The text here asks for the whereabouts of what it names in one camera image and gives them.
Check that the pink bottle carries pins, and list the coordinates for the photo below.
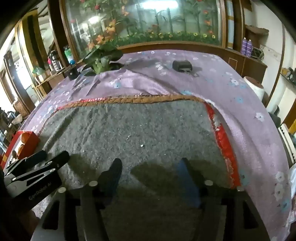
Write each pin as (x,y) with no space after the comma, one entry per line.
(49,62)

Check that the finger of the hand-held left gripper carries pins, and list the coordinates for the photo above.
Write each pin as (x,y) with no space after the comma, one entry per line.
(59,158)
(27,161)

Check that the black thermos bottle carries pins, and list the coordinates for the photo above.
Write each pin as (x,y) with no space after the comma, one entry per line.
(54,60)

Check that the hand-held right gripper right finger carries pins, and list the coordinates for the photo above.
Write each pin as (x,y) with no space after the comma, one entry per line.
(188,185)

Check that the orange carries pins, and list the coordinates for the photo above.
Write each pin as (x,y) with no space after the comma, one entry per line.
(24,139)
(20,149)

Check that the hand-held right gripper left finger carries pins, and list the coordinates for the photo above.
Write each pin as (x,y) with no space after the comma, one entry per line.
(112,177)

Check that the brown wall shelf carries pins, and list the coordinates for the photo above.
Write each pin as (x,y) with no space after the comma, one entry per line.
(255,31)

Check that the artificial green plant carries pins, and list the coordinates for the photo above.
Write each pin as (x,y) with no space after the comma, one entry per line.
(101,60)

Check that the small black box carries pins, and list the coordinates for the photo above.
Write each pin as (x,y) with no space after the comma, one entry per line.
(71,73)

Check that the red white cardboard box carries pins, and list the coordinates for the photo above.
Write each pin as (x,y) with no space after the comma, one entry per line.
(31,141)

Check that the purple floral bedsheet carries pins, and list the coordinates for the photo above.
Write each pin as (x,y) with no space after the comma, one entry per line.
(161,78)

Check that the grey mat with red border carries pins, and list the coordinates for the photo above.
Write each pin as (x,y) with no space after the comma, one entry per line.
(138,125)

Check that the black case with metal clip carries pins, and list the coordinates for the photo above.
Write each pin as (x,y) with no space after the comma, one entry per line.
(182,65)

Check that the flower painted glass panel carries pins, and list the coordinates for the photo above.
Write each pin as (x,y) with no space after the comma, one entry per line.
(148,20)

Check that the wooden side cabinet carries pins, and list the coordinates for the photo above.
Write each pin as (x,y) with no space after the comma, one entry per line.
(45,83)

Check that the green bottle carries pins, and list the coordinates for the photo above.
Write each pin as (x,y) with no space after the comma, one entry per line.
(68,55)

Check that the white slatted rack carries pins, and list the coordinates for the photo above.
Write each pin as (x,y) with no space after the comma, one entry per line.
(286,143)

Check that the white yarn roll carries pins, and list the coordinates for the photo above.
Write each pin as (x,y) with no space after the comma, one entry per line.
(255,89)

